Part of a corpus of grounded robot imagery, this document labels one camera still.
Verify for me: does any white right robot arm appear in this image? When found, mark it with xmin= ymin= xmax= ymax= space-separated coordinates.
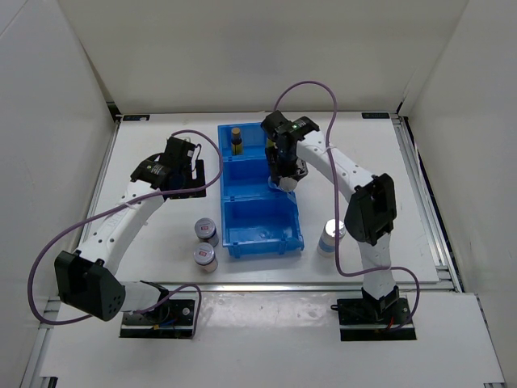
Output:
xmin=261 ymin=111 xmax=399 ymax=323

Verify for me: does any blue label shaker silver lid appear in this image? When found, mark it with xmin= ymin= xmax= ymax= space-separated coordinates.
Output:
xmin=267 ymin=176 xmax=299 ymax=192

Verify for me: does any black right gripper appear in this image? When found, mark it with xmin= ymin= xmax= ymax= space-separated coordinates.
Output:
xmin=265 ymin=145 xmax=309 ymax=186

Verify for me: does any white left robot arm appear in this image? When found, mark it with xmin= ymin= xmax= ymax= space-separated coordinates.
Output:
xmin=54 ymin=137 xmax=205 ymax=323

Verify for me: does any red label spice jar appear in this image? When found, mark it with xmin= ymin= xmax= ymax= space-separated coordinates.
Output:
xmin=194 ymin=217 xmax=219 ymax=247
xmin=193 ymin=242 xmax=218 ymax=273

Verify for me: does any aluminium table frame rail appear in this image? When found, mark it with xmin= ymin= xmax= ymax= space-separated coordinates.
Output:
xmin=39 ymin=113 xmax=506 ymax=387

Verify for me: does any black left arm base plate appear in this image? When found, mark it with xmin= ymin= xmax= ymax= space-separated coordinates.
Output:
xmin=119 ymin=293 xmax=198 ymax=340

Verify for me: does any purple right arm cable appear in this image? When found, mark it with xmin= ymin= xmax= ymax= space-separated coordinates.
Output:
xmin=273 ymin=80 xmax=422 ymax=333

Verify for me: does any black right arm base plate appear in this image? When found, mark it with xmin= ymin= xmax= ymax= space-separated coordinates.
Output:
xmin=330 ymin=297 xmax=417 ymax=342

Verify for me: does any blue bin near compartment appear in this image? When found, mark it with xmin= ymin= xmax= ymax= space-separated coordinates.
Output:
xmin=221 ymin=192 xmax=305 ymax=259

